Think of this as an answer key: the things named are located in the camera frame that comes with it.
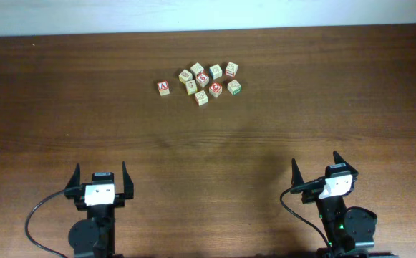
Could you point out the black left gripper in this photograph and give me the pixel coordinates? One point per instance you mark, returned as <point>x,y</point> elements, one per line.
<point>71,191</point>

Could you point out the red bottom picture block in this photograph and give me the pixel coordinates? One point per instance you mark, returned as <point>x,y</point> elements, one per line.
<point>231,69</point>

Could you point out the green edged picture block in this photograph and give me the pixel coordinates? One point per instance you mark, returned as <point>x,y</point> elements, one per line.
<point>234,87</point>

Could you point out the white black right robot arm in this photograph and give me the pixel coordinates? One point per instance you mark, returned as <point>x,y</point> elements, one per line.
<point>348,231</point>

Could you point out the blue H block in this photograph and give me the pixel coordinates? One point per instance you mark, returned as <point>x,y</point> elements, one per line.
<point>215,71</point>

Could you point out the red number 6 block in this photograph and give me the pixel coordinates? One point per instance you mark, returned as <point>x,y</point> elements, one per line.
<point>202,79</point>

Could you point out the red E elephant block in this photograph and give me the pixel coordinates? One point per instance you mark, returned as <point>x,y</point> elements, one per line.
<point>201,98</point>

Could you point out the blue E leaf block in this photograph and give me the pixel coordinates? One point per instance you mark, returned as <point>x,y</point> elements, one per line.
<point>196,69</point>

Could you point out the red Q block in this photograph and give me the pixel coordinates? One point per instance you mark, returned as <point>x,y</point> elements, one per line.
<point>215,89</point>

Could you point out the pineapple green B block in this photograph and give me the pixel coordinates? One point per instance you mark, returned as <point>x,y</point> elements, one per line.
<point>185,76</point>

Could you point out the yellow car block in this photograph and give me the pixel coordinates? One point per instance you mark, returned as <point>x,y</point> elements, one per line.
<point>191,87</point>

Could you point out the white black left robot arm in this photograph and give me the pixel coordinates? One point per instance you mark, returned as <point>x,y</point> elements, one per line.
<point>94,237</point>

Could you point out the red letter A block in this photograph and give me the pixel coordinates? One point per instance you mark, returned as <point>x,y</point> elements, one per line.
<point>163,88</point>

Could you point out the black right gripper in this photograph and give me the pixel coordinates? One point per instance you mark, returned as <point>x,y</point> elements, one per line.
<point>311,195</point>

